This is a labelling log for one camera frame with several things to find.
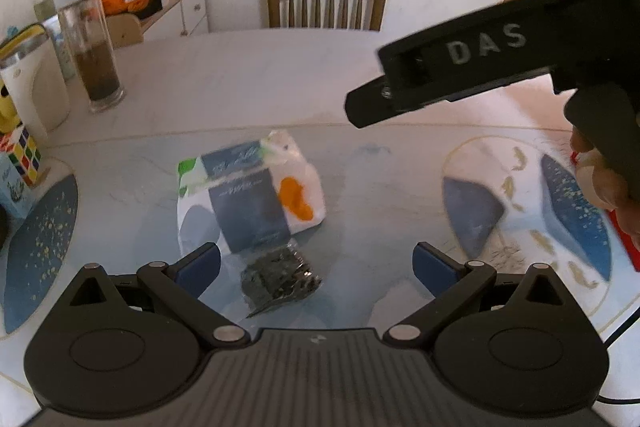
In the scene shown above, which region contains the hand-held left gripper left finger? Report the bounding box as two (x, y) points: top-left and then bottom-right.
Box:
(67, 243), (251, 350)

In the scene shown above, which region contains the light blue carton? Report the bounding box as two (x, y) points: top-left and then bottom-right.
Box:
(0, 152), (36, 221)

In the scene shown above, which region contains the white blue tissue pack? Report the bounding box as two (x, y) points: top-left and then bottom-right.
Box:
(177, 130), (327, 255)

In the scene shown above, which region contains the white kettle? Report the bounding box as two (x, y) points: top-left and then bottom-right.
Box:
(0, 39), (71, 142)

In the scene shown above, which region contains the clear plastic bottle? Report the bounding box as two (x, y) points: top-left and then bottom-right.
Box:
(32, 0), (76, 78)

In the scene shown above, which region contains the red cardboard shoe box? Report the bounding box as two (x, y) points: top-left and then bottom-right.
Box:
(602, 204), (640, 275)

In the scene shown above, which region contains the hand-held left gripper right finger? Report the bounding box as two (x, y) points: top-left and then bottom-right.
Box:
(382, 242), (571, 350)

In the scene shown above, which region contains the round fish print placemat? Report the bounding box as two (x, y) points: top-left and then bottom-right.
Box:
(0, 157), (80, 339)
(442, 136), (631, 333)

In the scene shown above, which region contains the brown wooden slatted chair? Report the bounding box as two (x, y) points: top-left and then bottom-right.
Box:
(266, 0), (389, 31)

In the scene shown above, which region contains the white sideboard with wooden top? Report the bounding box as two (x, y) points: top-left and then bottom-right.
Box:
(107, 0), (210, 42)

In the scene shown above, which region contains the rubik's cube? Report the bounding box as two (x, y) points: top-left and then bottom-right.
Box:
(0, 127), (44, 188)

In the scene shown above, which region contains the black cable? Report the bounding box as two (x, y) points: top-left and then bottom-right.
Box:
(597, 302), (640, 405)

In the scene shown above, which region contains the dark clear snack bag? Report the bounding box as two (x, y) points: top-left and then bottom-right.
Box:
(240, 243), (324, 319)

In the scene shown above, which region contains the person's right hand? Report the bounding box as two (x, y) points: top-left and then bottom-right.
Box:
(569, 131), (640, 254)

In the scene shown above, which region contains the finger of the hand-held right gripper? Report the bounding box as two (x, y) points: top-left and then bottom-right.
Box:
(344, 76), (417, 130)

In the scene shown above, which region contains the glass tumbler with white lid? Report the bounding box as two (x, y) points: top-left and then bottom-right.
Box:
(52, 0), (125, 114)

